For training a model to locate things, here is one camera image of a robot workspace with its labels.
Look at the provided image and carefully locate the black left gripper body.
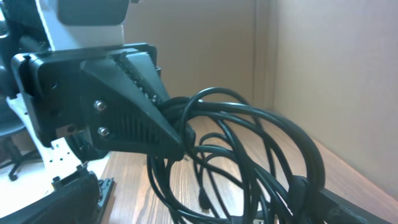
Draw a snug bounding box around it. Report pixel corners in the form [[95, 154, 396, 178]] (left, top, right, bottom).
[[12, 43, 157, 151]]

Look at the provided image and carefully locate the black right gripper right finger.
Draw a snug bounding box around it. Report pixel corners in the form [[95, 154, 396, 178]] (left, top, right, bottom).
[[289, 175, 389, 224]]

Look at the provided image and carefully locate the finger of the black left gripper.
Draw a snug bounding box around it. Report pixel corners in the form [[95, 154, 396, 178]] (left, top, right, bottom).
[[113, 52, 170, 106], [81, 59, 184, 161]]

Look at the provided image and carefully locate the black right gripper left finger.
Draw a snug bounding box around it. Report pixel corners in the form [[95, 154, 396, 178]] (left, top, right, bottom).
[[1, 170, 115, 224]]

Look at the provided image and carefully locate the thick black USB cable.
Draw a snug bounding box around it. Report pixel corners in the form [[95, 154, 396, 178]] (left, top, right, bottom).
[[146, 86, 326, 224]]

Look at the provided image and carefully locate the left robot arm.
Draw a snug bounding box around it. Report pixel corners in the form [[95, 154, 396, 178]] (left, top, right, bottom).
[[1, 1, 184, 187]]

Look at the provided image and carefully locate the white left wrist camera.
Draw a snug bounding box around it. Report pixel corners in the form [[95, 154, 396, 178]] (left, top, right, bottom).
[[35, 0, 130, 51]]

